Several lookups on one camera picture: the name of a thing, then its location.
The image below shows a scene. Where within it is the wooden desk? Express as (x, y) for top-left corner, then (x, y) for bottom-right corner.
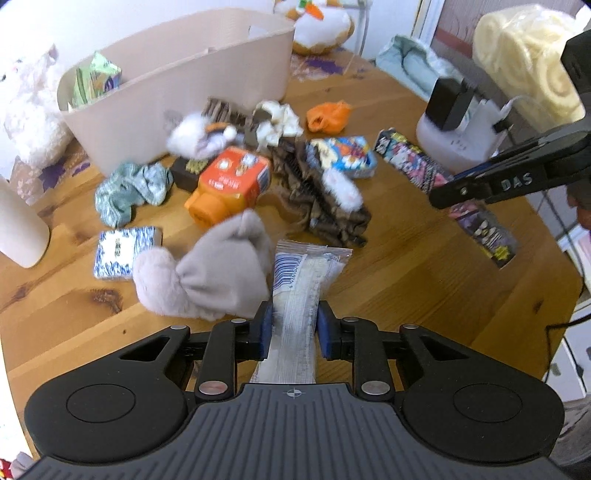
(0, 46), (585, 462)

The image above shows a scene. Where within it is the brown patterned scrunchie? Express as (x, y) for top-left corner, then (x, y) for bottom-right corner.
(272, 138), (372, 247)

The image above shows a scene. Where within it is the beige storage basket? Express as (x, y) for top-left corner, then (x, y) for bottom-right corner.
(58, 8), (296, 176)

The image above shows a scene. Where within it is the orange cloth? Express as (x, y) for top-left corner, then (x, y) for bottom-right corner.
(305, 100), (352, 134)

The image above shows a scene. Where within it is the small white plush mouse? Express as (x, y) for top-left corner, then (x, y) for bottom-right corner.
(166, 115), (236, 158)

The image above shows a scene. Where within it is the black charger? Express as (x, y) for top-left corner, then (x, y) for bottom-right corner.
(425, 76), (476, 132)

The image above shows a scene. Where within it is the hamster plush toy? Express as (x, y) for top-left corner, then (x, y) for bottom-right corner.
(272, 0), (356, 56)

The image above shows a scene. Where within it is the brown hair claw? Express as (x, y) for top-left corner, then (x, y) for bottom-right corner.
(205, 97), (259, 139)

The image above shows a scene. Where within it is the orange plastic bottle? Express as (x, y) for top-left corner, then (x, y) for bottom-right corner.
(185, 148), (272, 229)

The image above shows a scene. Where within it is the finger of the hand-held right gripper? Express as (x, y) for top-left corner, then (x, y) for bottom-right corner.
(428, 147), (591, 210)
(455, 129), (591, 181)

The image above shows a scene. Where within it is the grey plush toy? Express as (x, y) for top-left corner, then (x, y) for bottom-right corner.
(133, 210), (273, 321)

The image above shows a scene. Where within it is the white fluffy hair clip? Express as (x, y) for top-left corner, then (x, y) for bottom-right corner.
(323, 168), (363, 213)

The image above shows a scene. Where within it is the cream scrunchie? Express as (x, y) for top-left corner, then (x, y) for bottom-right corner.
(252, 99), (303, 148)

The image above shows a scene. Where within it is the green snack packet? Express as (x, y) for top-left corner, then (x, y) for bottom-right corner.
(70, 52), (123, 110)

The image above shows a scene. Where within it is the blue green scrunchie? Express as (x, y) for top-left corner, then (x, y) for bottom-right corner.
(95, 161), (174, 227)

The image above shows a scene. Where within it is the white round device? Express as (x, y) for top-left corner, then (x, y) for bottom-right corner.
(416, 97), (509, 174)

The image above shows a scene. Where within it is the yellow rolled towel in bag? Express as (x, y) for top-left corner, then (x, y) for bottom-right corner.
(471, 4), (587, 123)

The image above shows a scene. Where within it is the black box with gold print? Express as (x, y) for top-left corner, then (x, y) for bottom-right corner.
(170, 157), (208, 192)

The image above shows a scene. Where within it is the colourful card packet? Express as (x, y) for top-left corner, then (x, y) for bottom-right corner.
(448, 203), (517, 271)

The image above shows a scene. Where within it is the clear plastic packet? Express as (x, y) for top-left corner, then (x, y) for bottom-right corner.
(256, 240), (354, 384)

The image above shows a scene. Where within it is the beige plastic container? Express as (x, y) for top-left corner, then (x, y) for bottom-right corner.
(0, 178), (51, 269)

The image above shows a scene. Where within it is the white plush toy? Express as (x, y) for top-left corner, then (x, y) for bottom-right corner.
(0, 44), (75, 167)

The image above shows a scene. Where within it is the blue white patterned box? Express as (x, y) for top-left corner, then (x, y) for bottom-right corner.
(93, 226), (163, 281)

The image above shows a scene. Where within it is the blue cartoon print box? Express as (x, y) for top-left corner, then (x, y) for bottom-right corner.
(307, 135), (377, 178)

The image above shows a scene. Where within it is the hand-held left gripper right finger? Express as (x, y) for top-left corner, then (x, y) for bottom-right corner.
(316, 302), (467, 398)

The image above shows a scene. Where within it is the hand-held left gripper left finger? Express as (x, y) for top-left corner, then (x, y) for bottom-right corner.
(117, 302), (275, 401)

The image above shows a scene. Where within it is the long colourful print box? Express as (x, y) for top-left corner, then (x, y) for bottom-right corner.
(374, 129), (451, 192)

